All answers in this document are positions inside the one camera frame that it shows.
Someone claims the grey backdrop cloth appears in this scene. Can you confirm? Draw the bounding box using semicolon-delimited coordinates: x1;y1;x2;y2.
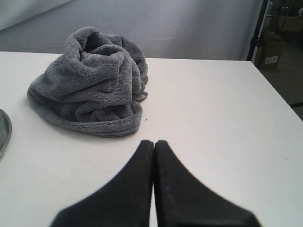
0;0;262;60

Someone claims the cardboard box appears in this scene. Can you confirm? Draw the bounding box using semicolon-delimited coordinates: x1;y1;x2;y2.
258;14;303;70

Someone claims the grey fluffy towel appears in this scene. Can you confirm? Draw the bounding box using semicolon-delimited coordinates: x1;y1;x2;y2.
27;27;148;138

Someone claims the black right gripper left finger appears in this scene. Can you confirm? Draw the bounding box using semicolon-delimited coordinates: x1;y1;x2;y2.
51;140;154;227

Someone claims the round stainless steel plate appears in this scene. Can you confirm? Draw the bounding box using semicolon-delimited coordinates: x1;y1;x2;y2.
0;109;12;160

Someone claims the black stand pole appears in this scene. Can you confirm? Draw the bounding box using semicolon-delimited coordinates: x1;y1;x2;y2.
246;0;270;61

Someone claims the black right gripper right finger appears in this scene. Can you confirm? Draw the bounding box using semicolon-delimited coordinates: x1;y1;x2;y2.
154;140;261;227

